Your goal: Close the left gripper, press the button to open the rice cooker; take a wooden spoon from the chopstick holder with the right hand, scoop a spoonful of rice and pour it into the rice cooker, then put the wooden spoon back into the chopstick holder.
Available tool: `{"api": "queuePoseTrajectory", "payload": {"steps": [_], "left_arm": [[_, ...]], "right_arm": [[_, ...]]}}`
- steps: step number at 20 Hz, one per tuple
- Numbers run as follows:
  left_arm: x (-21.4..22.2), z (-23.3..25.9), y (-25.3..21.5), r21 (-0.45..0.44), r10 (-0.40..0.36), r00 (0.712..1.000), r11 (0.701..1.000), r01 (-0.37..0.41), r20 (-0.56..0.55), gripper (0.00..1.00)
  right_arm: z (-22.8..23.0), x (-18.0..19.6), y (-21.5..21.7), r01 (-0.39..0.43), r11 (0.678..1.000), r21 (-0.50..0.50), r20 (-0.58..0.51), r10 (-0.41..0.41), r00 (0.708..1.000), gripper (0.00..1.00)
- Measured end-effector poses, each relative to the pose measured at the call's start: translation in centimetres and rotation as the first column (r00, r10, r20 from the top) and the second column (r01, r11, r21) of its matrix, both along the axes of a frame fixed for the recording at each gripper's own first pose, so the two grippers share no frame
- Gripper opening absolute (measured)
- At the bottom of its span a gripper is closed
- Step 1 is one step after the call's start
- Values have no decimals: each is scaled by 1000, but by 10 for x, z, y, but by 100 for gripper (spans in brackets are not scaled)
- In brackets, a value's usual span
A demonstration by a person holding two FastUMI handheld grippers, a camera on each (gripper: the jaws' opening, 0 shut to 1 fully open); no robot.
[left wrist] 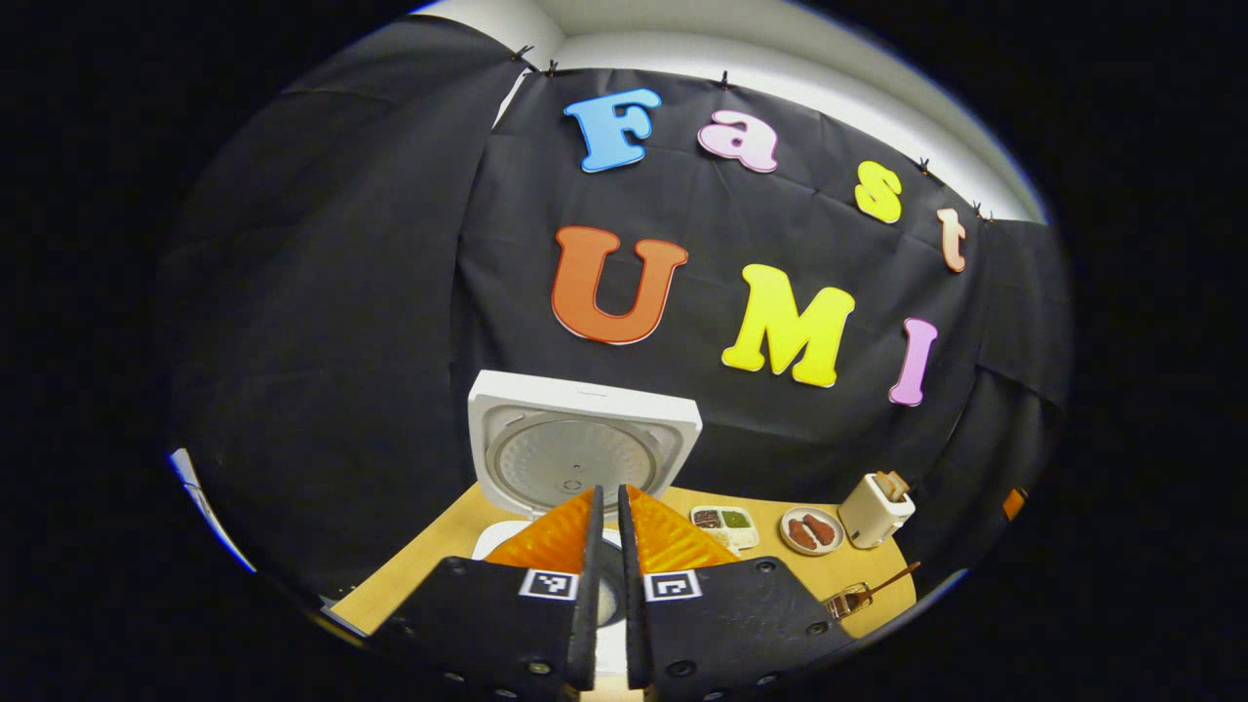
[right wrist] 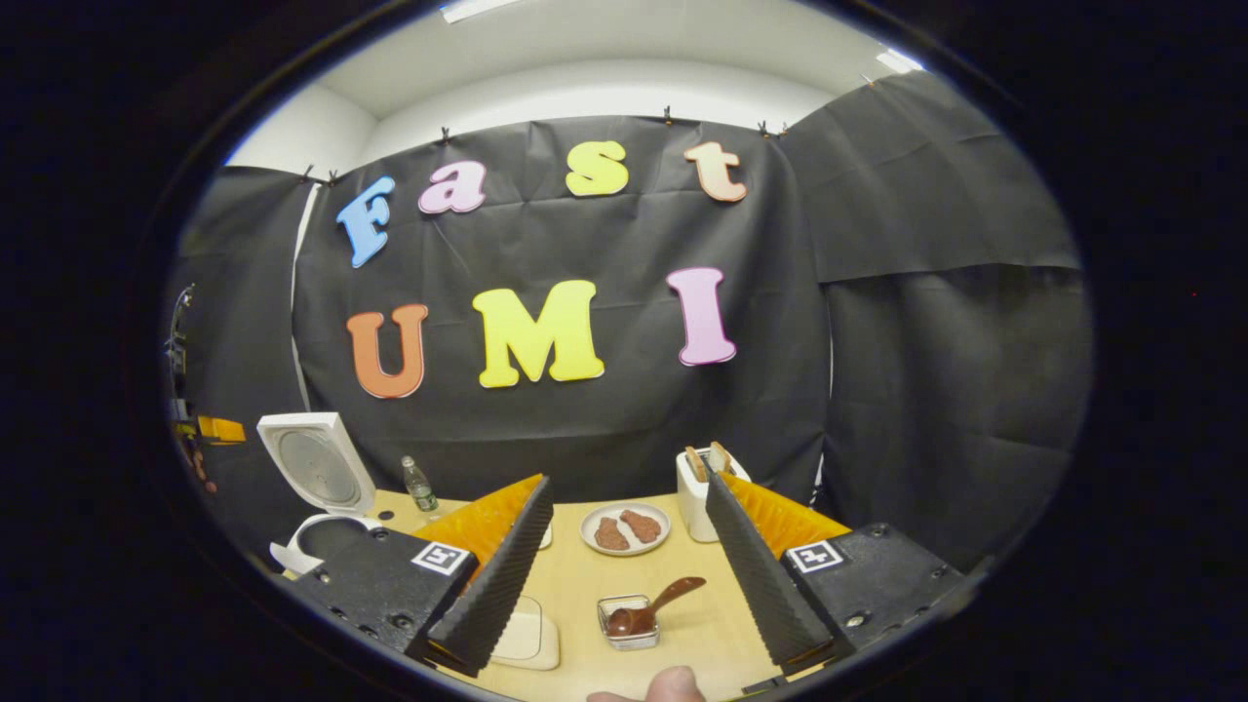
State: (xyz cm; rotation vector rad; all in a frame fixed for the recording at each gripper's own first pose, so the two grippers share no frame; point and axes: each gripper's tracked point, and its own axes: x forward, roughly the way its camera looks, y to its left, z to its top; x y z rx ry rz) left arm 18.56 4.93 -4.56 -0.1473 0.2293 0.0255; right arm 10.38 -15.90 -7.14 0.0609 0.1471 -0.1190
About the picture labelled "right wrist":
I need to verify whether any cream square switch panel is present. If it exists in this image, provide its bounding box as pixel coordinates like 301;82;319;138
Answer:
487;595;562;672

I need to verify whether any white toaster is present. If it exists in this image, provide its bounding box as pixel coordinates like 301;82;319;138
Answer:
676;441;753;544

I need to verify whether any round white plate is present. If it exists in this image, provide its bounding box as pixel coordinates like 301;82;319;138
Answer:
579;502;672;558

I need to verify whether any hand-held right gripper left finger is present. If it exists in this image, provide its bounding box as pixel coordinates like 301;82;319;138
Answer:
292;475;555;679

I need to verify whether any clear water bottle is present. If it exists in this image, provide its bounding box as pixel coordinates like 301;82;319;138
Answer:
401;455;440;515

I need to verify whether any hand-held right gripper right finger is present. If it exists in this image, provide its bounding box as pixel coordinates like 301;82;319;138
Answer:
704;471;968;676

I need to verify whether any brown wooden spoon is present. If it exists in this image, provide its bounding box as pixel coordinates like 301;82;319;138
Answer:
604;576;707;639

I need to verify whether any white rice cooker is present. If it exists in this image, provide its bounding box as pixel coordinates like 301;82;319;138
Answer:
256;411;391;578

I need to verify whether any black backdrop cloth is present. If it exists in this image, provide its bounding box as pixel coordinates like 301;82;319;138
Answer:
166;68;1095;576

